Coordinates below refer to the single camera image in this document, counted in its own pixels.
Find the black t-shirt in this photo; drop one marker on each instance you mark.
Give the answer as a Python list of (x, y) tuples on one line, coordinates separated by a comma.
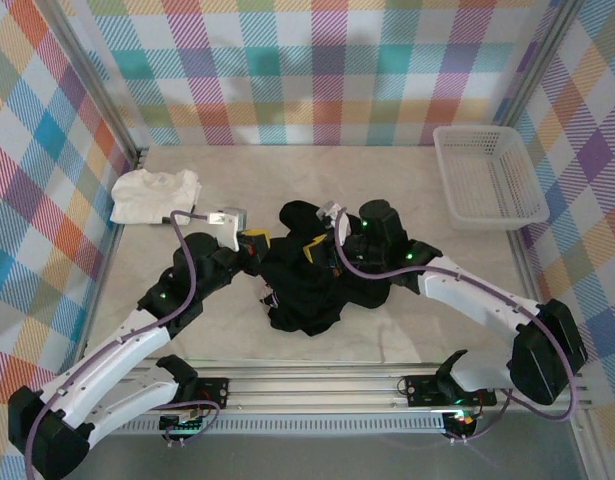
[(307, 295)]

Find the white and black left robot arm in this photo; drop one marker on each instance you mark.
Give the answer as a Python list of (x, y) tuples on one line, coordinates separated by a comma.
[(112, 350)]

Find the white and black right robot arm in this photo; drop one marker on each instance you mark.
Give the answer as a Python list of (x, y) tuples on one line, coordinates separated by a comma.
[(487, 300)]

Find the folded white t-shirt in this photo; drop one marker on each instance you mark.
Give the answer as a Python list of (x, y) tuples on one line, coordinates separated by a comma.
[(147, 195)]

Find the white plastic mesh basket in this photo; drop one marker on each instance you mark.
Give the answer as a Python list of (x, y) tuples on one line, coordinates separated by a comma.
[(517, 170)]

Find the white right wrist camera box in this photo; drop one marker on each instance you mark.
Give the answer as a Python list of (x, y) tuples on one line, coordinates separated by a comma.
[(332, 212)]

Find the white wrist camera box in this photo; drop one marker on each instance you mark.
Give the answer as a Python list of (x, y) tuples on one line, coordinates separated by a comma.
[(227, 220), (332, 212)]

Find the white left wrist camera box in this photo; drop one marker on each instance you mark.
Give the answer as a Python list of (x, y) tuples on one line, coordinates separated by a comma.
[(227, 220)]

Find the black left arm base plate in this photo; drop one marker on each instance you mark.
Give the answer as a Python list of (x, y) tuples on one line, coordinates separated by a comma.
[(212, 392)]

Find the aluminium mounting rail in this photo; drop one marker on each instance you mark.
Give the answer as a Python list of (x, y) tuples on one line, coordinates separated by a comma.
[(312, 385)]

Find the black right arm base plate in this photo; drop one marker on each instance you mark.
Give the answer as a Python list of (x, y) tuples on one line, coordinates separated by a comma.
[(422, 390)]

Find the aluminium corner post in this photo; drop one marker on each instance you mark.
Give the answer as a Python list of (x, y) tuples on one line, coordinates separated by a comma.
[(93, 75), (536, 62)]

